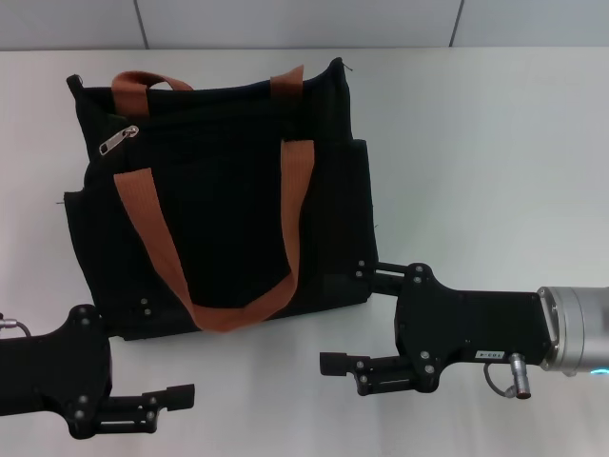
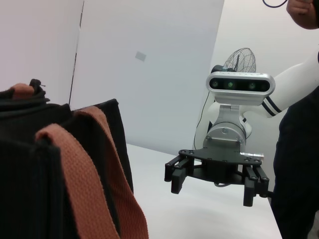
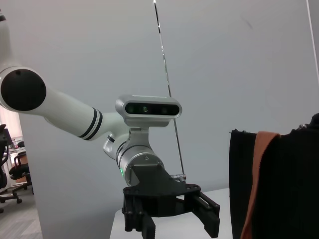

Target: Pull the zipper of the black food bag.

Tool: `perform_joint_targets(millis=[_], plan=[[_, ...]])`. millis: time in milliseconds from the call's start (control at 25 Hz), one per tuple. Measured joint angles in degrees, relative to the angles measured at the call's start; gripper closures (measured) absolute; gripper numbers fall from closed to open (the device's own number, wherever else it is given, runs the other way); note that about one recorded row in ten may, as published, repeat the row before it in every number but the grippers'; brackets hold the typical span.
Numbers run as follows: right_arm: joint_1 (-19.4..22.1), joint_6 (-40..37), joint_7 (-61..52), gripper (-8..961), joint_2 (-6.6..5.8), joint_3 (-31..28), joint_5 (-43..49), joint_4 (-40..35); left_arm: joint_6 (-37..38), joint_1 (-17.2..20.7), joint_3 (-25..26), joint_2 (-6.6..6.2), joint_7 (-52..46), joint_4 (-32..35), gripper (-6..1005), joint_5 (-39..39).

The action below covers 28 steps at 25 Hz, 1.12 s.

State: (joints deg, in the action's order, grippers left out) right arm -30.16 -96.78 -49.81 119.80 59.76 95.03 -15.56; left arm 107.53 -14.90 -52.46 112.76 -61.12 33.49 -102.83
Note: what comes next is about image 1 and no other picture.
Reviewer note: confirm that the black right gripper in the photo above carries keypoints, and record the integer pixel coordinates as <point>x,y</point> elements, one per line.
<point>476,323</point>

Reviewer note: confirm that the silver zipper pull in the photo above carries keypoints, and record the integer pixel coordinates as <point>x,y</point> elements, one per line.
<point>116,141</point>

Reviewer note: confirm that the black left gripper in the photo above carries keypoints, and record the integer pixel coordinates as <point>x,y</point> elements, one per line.
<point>47,371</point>

